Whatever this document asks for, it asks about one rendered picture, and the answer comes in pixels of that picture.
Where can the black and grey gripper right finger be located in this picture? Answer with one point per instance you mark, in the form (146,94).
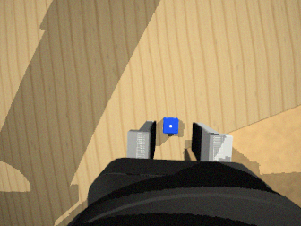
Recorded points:
(210,145)

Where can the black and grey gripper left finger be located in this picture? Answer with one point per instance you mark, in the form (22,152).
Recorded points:
(142,143)

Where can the blue die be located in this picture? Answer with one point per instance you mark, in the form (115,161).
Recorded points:
(170,125)

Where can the tan flat mat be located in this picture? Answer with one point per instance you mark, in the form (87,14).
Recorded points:
(271,148)

